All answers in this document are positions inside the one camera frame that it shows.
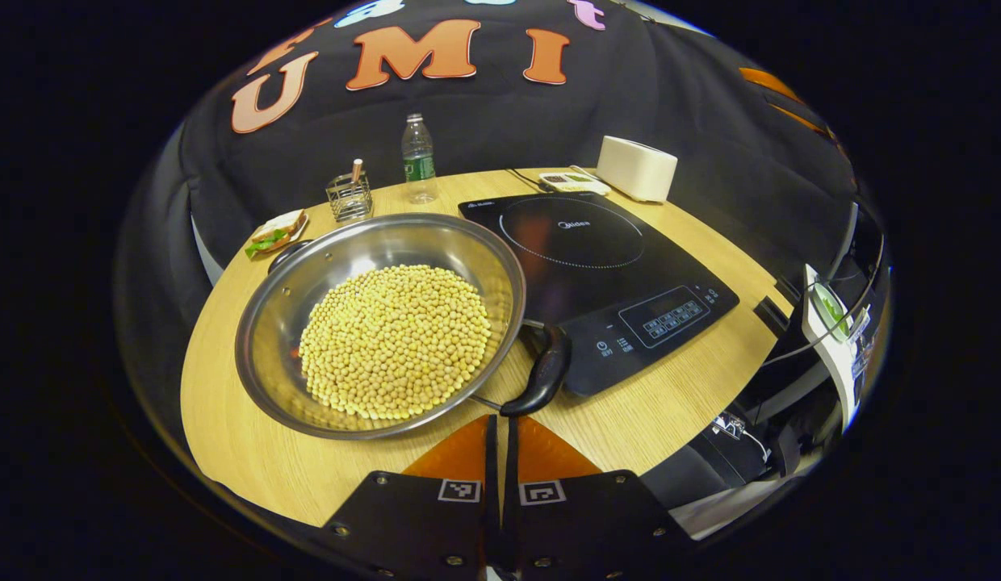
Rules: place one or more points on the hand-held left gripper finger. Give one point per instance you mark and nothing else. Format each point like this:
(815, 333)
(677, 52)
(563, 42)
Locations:
(492, 460)
(511, 460)

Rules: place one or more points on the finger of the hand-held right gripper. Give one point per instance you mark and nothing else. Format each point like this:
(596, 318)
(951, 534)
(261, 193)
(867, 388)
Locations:
(771, 81)
(803, 119)

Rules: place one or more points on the black induction cooktop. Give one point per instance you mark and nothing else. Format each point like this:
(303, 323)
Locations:
(630, 266)

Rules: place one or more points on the pile of soybeans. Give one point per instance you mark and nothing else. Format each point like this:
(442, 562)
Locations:
(395, 339)

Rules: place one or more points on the white toaster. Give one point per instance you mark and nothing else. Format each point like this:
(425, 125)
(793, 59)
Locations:
(636, 168)

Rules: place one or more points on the white divided dish of beans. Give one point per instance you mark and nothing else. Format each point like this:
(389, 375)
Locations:
(573, 184)

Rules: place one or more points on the white device with green spot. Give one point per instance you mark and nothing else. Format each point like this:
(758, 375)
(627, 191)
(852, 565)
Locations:
(823, 347)

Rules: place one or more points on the clear plastic water bottle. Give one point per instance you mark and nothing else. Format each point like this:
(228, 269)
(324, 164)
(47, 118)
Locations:
(419, 165)

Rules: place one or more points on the sandwich with lettuce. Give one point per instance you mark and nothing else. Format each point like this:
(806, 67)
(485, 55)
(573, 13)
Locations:
(276, 230)

